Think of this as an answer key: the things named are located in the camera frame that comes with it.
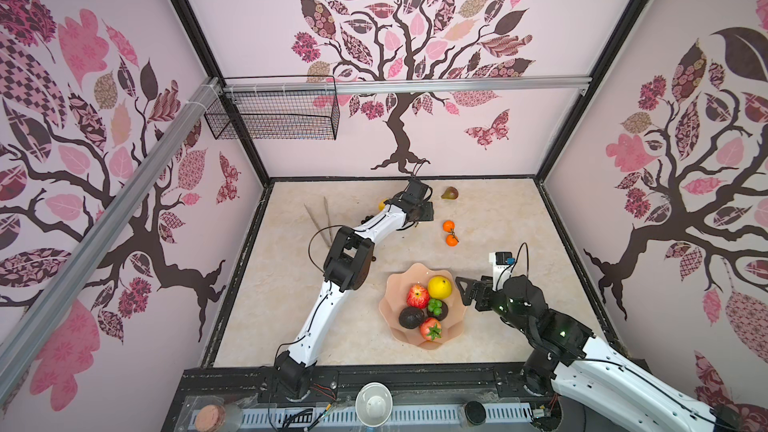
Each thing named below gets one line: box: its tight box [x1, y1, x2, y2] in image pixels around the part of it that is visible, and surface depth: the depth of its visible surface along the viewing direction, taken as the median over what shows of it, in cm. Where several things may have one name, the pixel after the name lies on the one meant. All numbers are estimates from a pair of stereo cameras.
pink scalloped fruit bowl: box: [379, 262, 467, 350], surface depth 85 cm
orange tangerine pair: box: [442, 220, 460, 247], surface depth 102 cm
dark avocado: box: [398, 306, 425, 329], surface depth 80 cm
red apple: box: [406, 283, 431, 309], surface depth 84 cm
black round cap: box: [464, 400, 487, 426], surface depth 63 cm
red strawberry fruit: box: [420, 317, 443, 341], surface depth 79 cm
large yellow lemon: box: [428, 275, 453, 300], surface depth 84 cm
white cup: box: [355, 382, 394, 428], surface depth 71 cm
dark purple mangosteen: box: [427, 298, 449, 321], surface depth 82 cm
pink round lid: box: [195, 404, 227, 432], surface depth 62 cm
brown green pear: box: [441, 186, 459, 200], surface depth 115 cm
